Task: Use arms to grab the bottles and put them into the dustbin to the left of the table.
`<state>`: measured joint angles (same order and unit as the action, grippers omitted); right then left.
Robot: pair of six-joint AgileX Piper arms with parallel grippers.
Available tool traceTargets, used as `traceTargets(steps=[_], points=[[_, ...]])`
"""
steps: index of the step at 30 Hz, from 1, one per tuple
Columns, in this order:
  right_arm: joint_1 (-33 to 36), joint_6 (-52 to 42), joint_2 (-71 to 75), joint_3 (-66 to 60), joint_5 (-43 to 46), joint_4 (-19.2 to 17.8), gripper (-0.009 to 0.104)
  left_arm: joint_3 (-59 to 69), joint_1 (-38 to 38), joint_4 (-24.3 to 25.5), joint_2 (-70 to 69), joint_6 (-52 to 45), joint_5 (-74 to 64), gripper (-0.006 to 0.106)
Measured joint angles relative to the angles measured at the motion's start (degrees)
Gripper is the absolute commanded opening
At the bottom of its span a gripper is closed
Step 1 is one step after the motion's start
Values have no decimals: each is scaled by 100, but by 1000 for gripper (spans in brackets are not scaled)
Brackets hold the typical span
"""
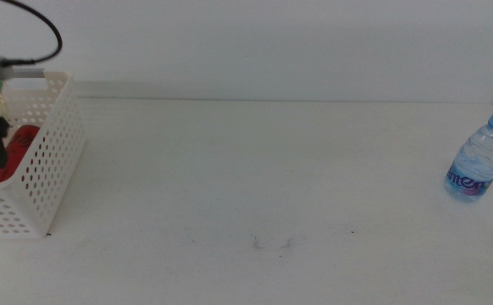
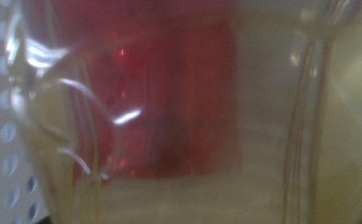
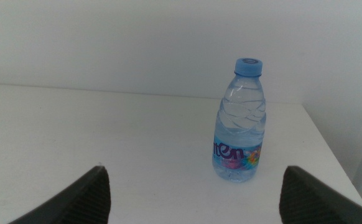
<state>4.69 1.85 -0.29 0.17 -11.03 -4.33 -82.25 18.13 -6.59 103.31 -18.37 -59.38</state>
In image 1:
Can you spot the red soda can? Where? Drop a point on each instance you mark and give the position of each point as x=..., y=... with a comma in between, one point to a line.
x=18, y=152

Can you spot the clear water bottle blue cap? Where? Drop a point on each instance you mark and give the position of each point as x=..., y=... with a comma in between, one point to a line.
x=477, y=161

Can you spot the white perforated plastic basket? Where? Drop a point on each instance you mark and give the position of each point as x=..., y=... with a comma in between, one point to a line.
x=47, y=178

